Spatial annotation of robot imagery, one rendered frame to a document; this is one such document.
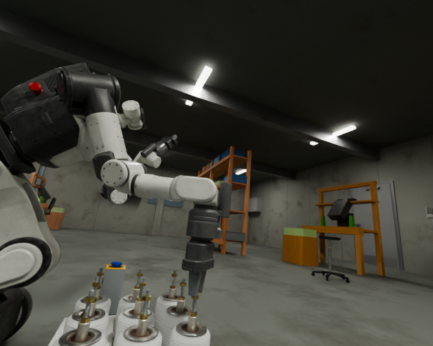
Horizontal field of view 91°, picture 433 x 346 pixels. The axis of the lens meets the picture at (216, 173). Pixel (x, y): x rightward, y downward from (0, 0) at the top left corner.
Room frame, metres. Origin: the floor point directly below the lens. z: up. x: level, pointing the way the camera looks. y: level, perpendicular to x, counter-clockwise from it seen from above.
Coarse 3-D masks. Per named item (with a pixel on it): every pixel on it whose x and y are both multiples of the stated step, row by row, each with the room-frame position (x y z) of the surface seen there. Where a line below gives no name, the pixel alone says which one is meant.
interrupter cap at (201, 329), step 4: (180, 324) 0.62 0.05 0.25; (184, 324) 0.62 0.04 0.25; (200, 324) 0.63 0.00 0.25; (176, 328) 0.59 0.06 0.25; (180, 328) 0.59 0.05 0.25; (184, 328) 0.60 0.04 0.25; (196, 328) 0.61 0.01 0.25; (200, 328) 0.61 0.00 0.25; (204, 328) 0.61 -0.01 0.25; (180, 332) 0.57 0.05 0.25; (184, 332) 0.58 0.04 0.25; (188, 332) 0.58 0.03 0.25; (192, 332) 0.58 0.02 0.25; (196, 332) 0.58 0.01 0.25; (200, 332) 0.58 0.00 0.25; (204, 332) 0.58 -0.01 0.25; (188, 336) 0.56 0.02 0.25; (192, 336) 0.56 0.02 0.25; (196, 336) 0.57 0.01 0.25
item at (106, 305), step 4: (108, 300) 0.74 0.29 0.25; (76, 304) 0.70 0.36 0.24; (80, 304) 0.69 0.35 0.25; (84, 304) 0.69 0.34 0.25; (96, 304) 0.70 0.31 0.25; (100, 304) 0.70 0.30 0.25; (104, 304) 0.71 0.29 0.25; (108, 304) 0.72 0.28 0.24; (76, 308) 0.69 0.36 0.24; (80, 308) 0.68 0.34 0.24; (84, 308) 0.68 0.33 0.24; (100, 308) 0.70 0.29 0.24; (104, 308) 0.71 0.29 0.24; (108, 308) 0.73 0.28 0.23; (108, 312) 0.73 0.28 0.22
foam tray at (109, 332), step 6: (66, 318) 0.77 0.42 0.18; (114, 318) 0.80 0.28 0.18; (60, 324) 0.73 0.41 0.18; (108, 324) 0.75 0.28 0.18; (114, 324) 0.80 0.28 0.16; (60, 330) 0.69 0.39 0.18; (108, 330) 0.72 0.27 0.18; (54, 336) 0.66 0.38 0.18; (60, 336) 0.66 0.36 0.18; (108, 336) 0.68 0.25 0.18; (114, 336) 0.69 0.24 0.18; (108, 342) 0.66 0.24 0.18
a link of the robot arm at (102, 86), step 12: (72, 72) 0.50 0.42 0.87; (72, 84) 0.50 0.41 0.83; (84, 84) 0.52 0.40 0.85; (96, 84) 0.54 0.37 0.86; (108, 84) 0.56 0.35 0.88; (84, 96) 0.54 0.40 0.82; (96, 96) 0.54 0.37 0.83; (108, 96) 0.56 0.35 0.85; (84, 108) 0.57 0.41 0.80; (96, 108) 0.55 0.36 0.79; (108, 108) 0.56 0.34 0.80
